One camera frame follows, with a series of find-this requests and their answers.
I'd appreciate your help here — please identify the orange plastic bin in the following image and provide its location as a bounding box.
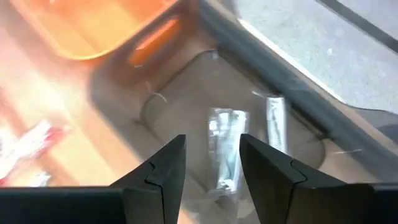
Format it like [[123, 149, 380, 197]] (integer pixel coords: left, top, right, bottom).
[[9, 0, 200, 68]]

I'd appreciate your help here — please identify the clear-wrapped dark toiletry packet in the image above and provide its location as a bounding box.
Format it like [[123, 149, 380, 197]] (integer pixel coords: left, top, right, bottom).
[[207, 107, 250, 195], [265, 95, 289, 156]]

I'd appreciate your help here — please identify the translucent grey plastic bin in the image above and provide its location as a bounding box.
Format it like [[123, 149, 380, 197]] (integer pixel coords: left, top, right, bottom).
[[88, 0, 398, 224]]

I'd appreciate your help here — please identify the red toothbrush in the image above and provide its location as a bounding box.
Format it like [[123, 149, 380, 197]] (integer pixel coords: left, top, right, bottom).
[[0, 119, 74, 187]]

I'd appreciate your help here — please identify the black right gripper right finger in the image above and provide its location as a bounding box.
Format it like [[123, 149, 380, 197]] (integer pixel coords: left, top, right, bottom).
[[239, 133, 374, 224]]

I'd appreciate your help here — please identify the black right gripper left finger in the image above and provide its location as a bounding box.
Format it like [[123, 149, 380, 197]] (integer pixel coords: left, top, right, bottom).
[[109, 134, 187, 224]]

